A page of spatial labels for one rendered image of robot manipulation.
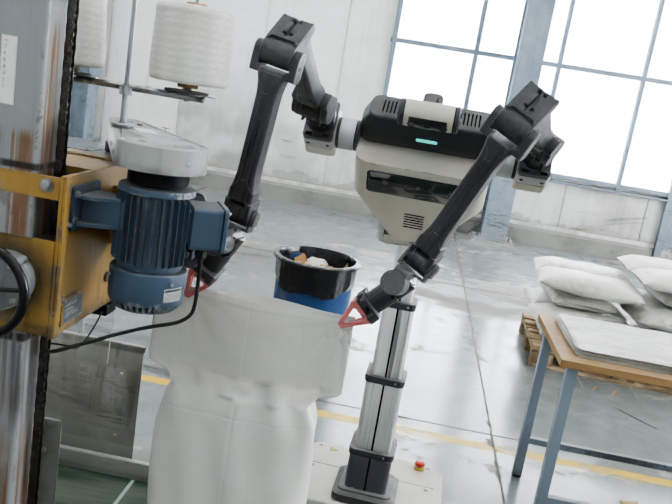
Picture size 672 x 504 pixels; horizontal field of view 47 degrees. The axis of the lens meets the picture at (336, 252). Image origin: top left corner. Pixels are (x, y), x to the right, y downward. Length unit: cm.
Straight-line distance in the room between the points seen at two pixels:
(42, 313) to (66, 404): 98
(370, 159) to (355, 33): 773
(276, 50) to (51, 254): 63
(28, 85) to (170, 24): 30
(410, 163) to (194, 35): 81
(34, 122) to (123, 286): 34
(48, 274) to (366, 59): 849
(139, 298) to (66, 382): 99
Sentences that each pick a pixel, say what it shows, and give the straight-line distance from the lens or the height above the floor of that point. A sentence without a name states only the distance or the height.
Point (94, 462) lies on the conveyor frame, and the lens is 245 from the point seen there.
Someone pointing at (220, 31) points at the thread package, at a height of 164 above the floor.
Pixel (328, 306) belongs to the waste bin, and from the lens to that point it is 407.
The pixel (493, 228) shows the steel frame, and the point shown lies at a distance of 949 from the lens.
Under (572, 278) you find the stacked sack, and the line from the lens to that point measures 515.
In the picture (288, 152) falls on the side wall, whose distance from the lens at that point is 996.
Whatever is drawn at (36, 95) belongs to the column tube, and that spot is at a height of 147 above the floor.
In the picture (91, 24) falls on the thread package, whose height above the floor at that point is 162.
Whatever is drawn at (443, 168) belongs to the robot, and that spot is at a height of 140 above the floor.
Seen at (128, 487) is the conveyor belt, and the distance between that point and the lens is 236.
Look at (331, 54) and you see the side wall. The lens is 987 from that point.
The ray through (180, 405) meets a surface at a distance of 193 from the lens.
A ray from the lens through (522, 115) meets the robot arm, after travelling 167.
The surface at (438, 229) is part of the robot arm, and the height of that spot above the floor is 130.
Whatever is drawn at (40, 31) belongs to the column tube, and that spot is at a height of 158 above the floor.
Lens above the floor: 158
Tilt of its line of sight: 12 degrees down
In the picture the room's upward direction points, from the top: 9 degrees clockwise
